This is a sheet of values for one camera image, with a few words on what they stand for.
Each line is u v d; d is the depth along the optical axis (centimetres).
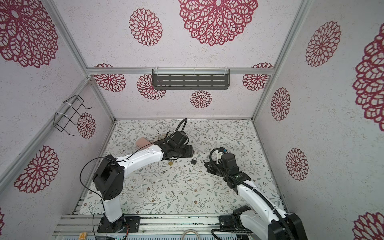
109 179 47
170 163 96
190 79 95
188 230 71
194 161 97
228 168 64
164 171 92
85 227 75
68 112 78
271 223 41
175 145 68
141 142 107
